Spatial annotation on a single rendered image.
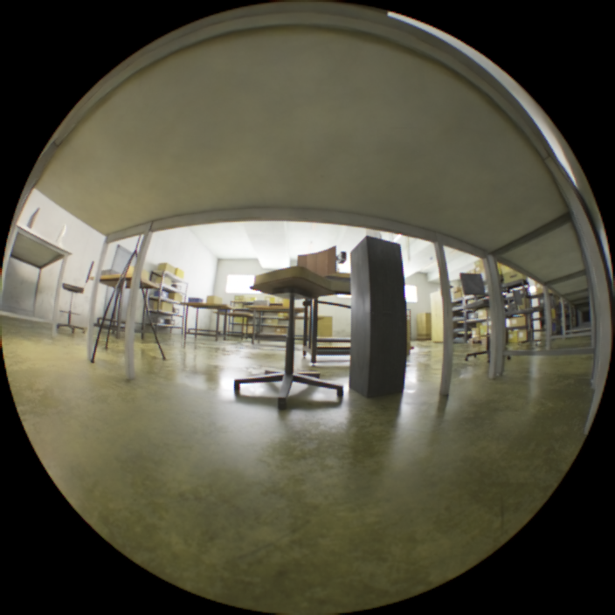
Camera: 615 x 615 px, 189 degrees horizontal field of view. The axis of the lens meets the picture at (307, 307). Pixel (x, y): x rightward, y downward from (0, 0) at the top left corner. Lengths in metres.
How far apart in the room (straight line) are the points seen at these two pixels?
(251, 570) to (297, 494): 0.19
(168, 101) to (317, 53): 0.40
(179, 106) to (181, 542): 0.90
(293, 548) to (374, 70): 0.89
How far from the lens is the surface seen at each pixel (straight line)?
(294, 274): 0.84
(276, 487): 0.43
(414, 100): 0.63
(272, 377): 1.01
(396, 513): 0.40
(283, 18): 0.51
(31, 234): 2.53
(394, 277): 1.05
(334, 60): 0.57
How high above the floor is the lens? 0.31
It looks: 8 degrees up
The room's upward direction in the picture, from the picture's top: 2 degrees clockwise
